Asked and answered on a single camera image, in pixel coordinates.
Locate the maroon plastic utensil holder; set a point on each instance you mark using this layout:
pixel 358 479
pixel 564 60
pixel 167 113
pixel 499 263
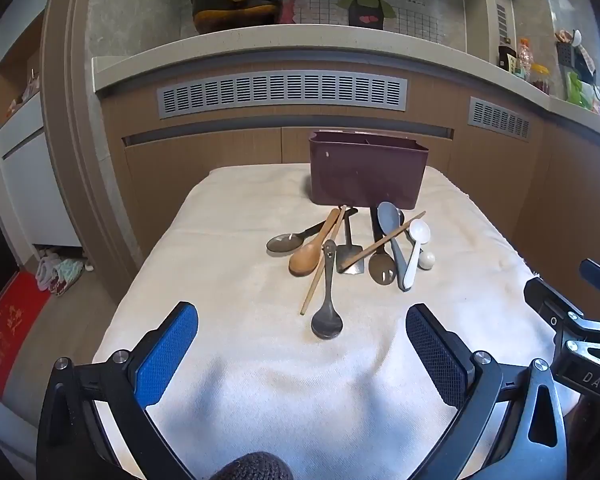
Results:
pixel 365 175

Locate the green packet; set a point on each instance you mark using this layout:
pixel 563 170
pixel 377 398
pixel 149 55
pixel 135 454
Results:
pixel 582 92

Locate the clear bottle orange cap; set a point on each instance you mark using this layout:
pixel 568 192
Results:
pixel 526 57

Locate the white towel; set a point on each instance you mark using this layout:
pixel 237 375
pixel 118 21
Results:
pixel 240 260

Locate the patterned cloth slippers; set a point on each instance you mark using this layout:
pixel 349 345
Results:
pixel 60 272

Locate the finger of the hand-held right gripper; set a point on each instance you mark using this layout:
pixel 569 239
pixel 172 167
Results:
pixel 545 300
pixel 597 275

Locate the small white round spoon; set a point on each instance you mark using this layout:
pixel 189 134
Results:
pixel 426 259

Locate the dark sauce bottle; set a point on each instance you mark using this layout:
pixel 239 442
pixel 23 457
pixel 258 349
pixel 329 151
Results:
pixel 506 56

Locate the small metal shovel spoon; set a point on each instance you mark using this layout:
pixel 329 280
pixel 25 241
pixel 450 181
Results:
pixel 351 260

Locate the cartoon wall poster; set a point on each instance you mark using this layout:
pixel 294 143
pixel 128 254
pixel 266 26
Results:
pixel 420 15

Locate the smiley face metal spoon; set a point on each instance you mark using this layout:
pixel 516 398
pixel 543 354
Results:
pixel 326 320

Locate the jar with yellow lid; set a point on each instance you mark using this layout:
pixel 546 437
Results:
pixel 540 80

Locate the wooden kitchen cabinet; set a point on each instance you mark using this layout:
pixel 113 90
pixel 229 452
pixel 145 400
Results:
pixel 220 160

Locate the white shelf cabinet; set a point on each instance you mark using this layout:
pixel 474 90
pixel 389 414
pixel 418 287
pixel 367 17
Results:
pixel 35 160

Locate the wooden spoon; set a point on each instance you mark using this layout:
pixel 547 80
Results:
pixel 307 260

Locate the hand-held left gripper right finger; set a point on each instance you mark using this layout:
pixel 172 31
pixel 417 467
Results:
pixel 440 355

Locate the long grey vent grille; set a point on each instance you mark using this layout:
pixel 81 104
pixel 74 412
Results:
pixel 280 91

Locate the dark knitted cloth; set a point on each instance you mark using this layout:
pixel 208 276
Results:
pixel 255 467

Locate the dark slotted spoon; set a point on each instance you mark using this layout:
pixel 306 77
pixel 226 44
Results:
pixel 381 267

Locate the grey-blue plastic spoon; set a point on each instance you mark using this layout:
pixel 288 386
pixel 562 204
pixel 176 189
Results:
pixel 389 217

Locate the wooden chopstick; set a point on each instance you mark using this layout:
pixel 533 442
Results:
pixel 314 282
pixel 375 246

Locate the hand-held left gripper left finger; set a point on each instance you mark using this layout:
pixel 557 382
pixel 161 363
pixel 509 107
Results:
pixel 167 355

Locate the red floor mat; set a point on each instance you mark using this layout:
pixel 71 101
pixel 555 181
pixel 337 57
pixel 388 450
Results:
pixel 10 330

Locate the small grey vent grille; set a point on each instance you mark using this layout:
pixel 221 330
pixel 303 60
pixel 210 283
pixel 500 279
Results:
pixel 500 119

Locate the white plastic spoon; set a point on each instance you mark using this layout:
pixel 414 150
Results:
pixel 420 231

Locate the dark metal spoon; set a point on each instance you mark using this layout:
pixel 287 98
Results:
pixel 285 245

